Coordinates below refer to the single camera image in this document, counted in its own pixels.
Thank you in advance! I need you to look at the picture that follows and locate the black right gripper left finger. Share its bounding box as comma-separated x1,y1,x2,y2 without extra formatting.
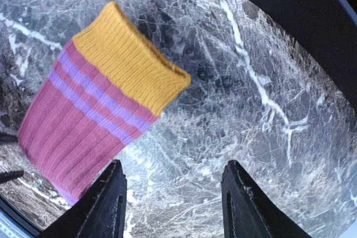
38,160,127,237

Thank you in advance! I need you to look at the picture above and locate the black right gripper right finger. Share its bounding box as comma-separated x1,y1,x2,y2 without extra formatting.
221,160,309,237

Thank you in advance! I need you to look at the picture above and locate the black front table rail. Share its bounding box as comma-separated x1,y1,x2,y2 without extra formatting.
250,0,356,108

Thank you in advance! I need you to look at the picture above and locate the maroon purple orange sock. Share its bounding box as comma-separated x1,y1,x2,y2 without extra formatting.
18,2,191,205

